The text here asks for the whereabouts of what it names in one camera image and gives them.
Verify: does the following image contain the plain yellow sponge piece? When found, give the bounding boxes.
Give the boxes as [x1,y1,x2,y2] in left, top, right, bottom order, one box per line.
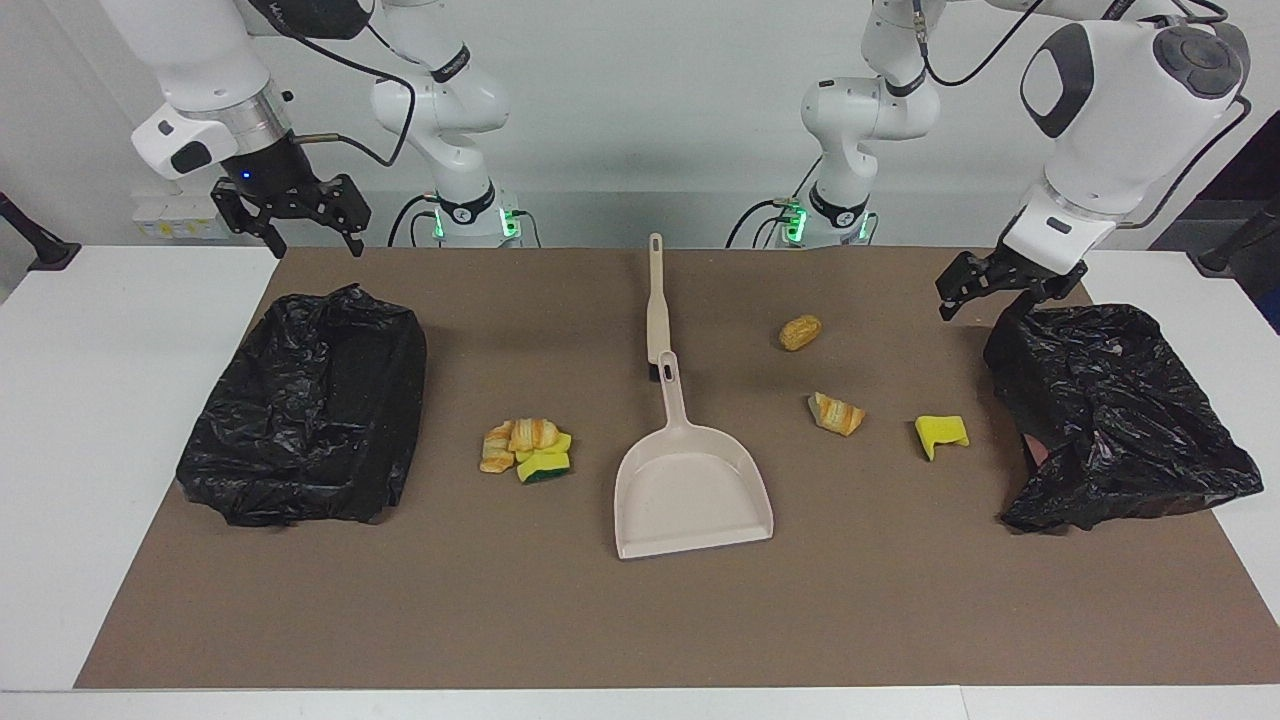
[914,414,970,463]

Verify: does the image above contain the beige hand brush black bristles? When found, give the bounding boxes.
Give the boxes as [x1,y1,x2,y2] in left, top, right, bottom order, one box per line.
[645,232,676,383]

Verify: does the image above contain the yellow green sponge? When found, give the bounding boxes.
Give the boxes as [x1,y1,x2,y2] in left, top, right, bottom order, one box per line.
[513,432,574,485]

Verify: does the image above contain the beige plastic dustpan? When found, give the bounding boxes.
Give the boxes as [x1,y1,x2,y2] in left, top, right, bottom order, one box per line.
[613,350,776,561]

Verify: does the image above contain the black bag lined pink bin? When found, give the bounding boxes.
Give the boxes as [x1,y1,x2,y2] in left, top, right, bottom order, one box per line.
[982,297,1265,534]

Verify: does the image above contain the black stand foot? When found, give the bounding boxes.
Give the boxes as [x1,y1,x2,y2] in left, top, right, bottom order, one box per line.
[1188,195,1280,278]
[0,190,81,273]

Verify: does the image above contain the dark cabinet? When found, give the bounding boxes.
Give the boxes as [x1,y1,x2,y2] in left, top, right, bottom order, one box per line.
[1150,100,1280,251]

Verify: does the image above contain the brown table mat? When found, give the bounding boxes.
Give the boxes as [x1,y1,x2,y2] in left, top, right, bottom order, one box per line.
[73,247,1280,691]

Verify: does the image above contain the black base power cable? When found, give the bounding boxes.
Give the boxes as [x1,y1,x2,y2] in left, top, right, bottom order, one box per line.
[725,195,801,249]
[388,193,441,248]

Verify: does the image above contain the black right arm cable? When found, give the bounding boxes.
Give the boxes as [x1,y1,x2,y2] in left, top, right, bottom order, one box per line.
[245,0,418,169]

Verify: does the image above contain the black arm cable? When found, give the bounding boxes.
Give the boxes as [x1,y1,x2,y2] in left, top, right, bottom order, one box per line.
[908,0,1253,231]
[245,0,418,169]

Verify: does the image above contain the white wall socket box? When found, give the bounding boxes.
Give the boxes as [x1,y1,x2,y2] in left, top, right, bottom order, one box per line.
[132,192,226,241]

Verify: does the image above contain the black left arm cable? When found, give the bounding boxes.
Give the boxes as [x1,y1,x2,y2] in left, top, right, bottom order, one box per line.
[908,0,1253,231]

